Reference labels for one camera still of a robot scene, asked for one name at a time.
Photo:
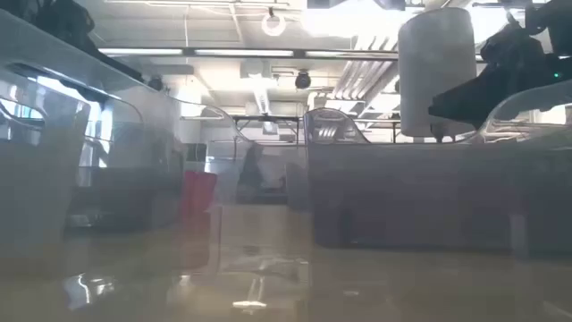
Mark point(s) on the smoky grey translucent basket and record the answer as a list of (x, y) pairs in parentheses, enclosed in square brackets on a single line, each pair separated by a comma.
[(134, 134), (402, 192)]

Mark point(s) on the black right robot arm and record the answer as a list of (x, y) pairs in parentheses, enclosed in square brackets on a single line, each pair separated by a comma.
[(554, 22)]

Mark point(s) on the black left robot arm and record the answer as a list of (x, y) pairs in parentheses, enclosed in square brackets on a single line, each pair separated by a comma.
[(62, 22)]

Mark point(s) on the long ceiling light strip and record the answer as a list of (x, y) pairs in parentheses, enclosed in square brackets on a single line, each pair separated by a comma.
[(241, 53)]

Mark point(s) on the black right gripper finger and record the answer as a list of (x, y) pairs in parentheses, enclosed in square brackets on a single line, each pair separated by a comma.
[(465, 105)]

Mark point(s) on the white shade wooden base lamp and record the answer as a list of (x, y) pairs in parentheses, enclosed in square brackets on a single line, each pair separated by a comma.
[(438, 71)]

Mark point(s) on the black ceiling spotlight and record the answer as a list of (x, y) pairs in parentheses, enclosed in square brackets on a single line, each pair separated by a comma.
[(303, 80), (156, 83)]

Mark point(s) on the red plastic basket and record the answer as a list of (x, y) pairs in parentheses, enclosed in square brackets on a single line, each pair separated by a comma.
[(199, 192)]

